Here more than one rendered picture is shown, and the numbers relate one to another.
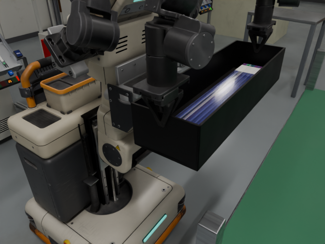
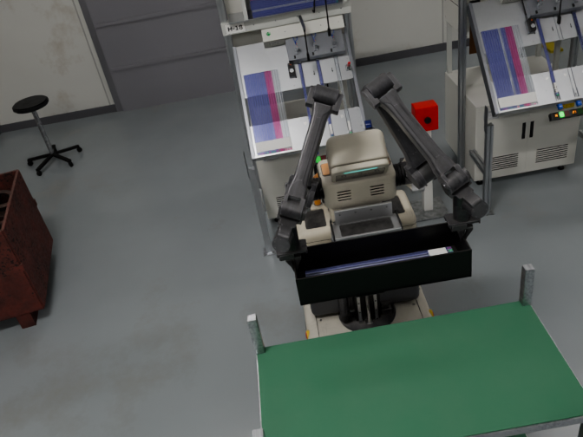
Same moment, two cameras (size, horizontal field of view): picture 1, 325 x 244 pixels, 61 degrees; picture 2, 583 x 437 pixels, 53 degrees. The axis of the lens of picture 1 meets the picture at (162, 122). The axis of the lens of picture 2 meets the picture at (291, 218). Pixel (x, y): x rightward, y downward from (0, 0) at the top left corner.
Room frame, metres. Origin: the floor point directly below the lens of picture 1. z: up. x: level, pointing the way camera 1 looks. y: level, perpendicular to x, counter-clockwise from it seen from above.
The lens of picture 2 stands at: (-0.37, -1.29, 2.37)
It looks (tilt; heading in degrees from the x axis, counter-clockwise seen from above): 35 degrees down; 56
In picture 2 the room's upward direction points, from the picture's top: 11 degrees counter-clockwise
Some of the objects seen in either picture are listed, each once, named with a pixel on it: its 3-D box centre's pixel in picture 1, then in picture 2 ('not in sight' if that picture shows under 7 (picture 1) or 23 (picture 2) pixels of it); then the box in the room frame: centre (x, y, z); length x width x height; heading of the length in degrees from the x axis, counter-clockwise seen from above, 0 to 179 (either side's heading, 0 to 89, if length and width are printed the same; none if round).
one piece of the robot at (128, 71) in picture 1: (143, 87); (365, 231); (0.87, 0.07, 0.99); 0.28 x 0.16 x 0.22; 144
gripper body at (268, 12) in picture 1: (262, 16); (461, 212); (0.94, -0.33, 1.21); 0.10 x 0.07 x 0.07; 144
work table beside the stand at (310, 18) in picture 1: (279, 50); not in sight; (3.07, -1.33, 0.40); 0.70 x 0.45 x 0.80; 48
